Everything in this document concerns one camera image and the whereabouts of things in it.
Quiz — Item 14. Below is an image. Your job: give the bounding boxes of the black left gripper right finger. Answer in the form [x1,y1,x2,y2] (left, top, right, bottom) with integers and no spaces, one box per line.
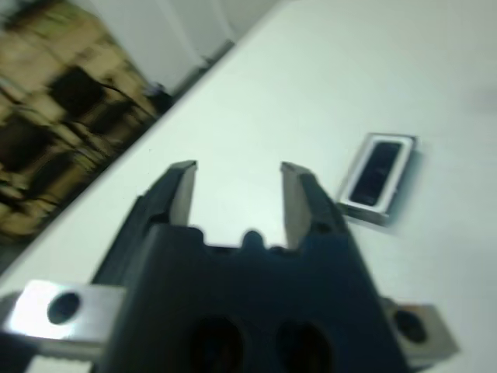
[279,161,353,252]

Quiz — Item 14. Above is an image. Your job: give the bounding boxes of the black box base white insert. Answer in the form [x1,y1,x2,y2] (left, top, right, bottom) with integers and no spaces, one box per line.
[334,131,424,230]

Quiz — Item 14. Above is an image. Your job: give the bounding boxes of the black desk monitor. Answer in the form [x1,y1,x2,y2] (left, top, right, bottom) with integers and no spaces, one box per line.
[0,118,55,176]
[48,65,106,116]

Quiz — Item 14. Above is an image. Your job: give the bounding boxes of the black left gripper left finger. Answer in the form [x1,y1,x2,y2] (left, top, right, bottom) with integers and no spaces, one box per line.
[91,159,200,291]

